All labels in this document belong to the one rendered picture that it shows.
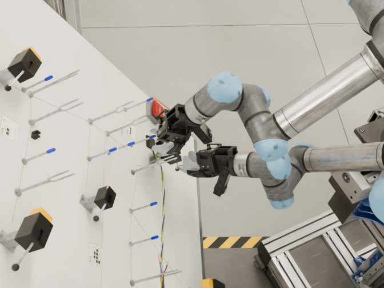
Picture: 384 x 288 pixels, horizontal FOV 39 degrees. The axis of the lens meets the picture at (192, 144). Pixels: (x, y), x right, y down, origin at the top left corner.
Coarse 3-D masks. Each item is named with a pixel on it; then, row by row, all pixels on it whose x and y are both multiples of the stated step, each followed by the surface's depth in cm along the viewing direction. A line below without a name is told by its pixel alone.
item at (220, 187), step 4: (224, 168) 160; (224, 172) 160; (228, 172) 160; (220, 176) 162; (224, 176) 161; (228, 176) 162; (220, 180) 162; (224, 180) 162; (228, 180) 165; (216, 184) 164; (220, 184) 163; (224, 184) 162; (216, 188) 164; (220, 188) 164; (224, 188) 165; (216, 192) 165; (220, 192) 164; (224, 192) 167; (220, 196) 166
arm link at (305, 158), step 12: (300, 144) 166; (360, 144) 147; (372, 144) 144; (300, 156) 161; (312, 156) 157; (324, 156) 154; (336, 156) 150; (348, 156) 147; (360, 156) 144; (372, 156) 141; (300, 168) 161; (312, 168) 158; (324, 168) 155; (336, 168) 152; (348, 168) 149; (360, 168) 146; (372, 168) 143
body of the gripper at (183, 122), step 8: (184, 104) 142; (168, 112) 143; (176, 112) 140; (184, 112) 142; (160, 120) 147; (168, 120) 143; (176, 120) 144; (184, 120) 142; (160, 128) 145; (168, 128) 143; (176, 128) 144; (184, 128) 146; (160, 136) 144; (168, 136) 145; (176, 136) 145; (184, 136) 145
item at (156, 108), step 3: (153, 102) 172; (156, 102) 172; (153, 105) 171; (156, 105) 171; (159, 105) 174; (153, 108) 171; (156, 108) 171; (159, 108) 173; (162, 108) 175; (153, 111) 170; (156, 111) 170; (159, 111) 172; (156, 114) 170; (162, 114) 173
